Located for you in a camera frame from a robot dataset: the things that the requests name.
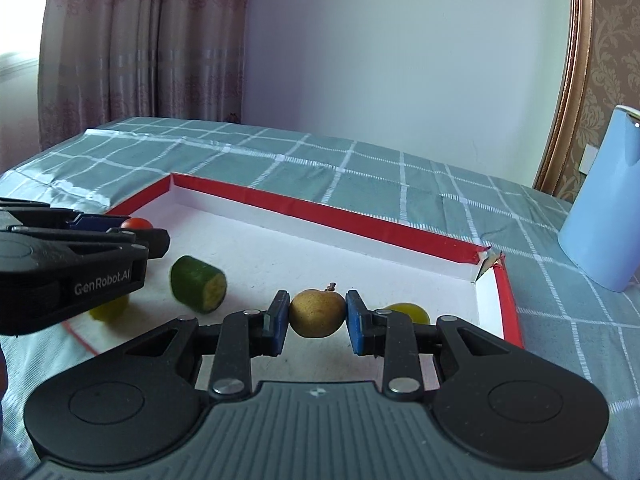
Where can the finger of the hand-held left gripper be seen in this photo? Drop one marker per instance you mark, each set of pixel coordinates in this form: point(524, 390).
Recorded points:
point(150, 242)
point(95, 222)

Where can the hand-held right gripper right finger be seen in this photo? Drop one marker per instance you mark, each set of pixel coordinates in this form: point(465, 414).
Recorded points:
point(356, 325)

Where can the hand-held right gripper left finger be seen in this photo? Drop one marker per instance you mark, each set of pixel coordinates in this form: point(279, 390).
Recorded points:
point(277, 325)

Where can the red cherry tomato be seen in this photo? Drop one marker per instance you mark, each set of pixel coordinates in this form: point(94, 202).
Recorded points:
point(137, 223)

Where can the brown round fruit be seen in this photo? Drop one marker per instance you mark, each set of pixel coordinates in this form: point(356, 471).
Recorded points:
point(317, 312)

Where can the green tomato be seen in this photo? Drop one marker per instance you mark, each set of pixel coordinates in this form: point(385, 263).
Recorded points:
point(410, 312)

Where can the green cucumber piece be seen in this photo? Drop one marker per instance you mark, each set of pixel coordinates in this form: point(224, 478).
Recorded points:
point(192, 280)

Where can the yellow-green fruit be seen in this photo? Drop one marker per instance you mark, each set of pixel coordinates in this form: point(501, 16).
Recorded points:
point(112, 309)

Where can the red cardboard box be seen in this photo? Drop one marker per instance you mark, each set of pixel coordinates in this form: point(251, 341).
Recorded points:
point(300, 245)

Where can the patterned beige curtain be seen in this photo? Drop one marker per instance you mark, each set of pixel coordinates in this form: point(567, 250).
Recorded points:
point(125, 60)

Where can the light blue kettle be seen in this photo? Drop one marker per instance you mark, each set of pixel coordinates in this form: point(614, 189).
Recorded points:
point(600, 220)

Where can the white wall socket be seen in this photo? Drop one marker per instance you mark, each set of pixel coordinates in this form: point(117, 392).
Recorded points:
point(590, 158)

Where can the gold curved frame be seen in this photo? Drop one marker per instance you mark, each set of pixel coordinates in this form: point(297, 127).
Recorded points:
point(570, 85)

